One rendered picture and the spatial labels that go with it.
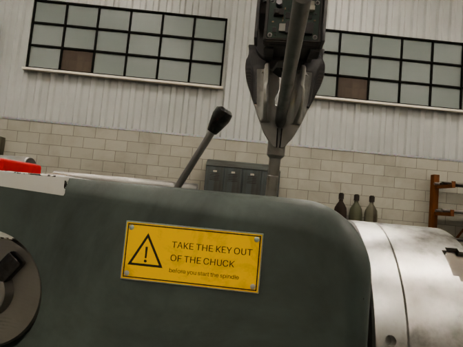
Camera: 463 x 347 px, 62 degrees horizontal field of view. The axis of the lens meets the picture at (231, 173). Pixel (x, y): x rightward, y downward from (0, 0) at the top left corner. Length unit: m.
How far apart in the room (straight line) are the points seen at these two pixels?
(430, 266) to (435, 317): 0.06
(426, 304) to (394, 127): 7.54
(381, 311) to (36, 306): 0.33
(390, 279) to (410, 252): 0.05
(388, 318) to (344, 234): 0.16
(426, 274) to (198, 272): 0.27
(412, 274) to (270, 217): 0.22
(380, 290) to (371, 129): 7.36
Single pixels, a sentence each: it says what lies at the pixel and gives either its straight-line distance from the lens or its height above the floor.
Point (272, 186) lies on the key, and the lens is 0.47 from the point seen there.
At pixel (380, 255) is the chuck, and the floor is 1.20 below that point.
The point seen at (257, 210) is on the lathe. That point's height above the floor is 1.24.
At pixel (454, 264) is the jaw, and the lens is 0.53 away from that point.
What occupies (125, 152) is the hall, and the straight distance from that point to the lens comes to 7.34.
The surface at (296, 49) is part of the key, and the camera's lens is 0.31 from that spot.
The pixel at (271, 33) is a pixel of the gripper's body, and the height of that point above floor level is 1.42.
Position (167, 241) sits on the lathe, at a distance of 0.31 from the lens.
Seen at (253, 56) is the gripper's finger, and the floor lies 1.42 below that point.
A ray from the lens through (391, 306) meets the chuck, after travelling 0.46.
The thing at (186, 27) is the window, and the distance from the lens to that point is 7.86.
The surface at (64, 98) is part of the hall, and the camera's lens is 7.90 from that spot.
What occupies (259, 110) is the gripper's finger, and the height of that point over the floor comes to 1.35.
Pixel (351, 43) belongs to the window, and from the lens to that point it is 8.12.
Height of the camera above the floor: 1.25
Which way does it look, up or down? 4 degrees up
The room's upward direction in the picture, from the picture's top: 5 degrees clockwise
